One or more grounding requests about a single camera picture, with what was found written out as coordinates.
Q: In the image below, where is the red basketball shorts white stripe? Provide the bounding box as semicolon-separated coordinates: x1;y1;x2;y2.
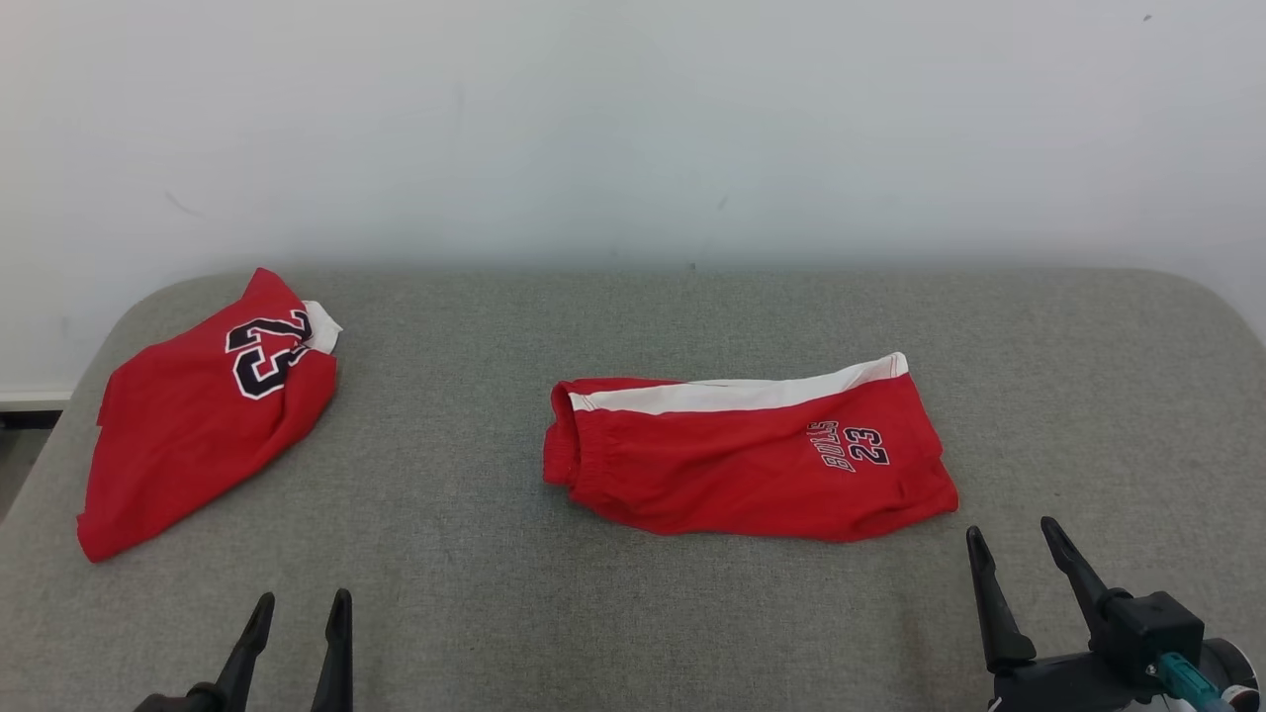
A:
542;352;958;543

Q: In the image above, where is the wall baseboard strip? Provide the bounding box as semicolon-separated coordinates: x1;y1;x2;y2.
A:
0;391;70;431

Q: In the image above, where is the grey fabric sofa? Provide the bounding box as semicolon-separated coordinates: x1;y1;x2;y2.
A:
0;265;1266;712

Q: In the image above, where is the red Bulls 23 jersey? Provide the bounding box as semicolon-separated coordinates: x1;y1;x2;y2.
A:
77;267;344;563

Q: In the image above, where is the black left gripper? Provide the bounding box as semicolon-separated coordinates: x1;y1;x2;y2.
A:
134;588;354;712

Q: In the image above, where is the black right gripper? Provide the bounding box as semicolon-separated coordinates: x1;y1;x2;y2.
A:
966;516;1153;712

